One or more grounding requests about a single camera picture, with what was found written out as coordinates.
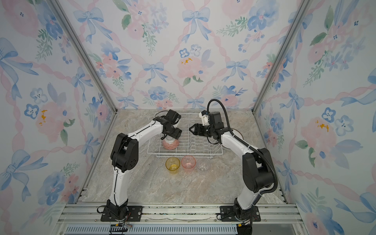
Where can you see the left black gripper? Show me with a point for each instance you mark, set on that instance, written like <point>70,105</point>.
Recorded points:
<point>177,133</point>

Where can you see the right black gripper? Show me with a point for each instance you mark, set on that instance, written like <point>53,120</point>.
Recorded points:
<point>199,128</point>

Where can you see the pink patterned bowl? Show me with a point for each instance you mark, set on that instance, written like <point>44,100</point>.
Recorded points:
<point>170,144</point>

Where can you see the yellow glass cup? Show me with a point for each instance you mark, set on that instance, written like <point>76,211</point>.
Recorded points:
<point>172,164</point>

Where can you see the clear drinking glass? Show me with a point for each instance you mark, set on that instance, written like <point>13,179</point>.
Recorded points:
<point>203,165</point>

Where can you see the pink glass cup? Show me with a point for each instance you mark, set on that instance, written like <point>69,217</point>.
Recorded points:
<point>188,163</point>

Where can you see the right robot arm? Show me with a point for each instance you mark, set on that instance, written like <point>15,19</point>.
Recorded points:
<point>258,172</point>

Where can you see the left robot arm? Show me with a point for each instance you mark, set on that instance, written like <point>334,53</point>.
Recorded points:
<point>125,156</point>

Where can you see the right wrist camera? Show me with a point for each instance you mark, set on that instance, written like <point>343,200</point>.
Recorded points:
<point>204,117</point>

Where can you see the white wire dish rack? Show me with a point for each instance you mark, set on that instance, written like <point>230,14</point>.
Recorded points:
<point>189,144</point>

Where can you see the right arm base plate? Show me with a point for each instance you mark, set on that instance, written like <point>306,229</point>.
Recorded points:
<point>237,214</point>

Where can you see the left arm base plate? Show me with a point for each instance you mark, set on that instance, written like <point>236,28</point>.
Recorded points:
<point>128,214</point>

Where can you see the aluminium front rail frame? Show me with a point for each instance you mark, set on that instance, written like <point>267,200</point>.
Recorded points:
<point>181,219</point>

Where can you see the right aluminium corner post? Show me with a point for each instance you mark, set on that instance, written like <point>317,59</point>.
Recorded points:
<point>297,20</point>

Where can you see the aluminium corner post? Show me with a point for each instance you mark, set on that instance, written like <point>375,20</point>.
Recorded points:
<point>83,55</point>
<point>297,20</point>

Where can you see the left aluminium corner post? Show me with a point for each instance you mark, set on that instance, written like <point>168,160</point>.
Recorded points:
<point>83,55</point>

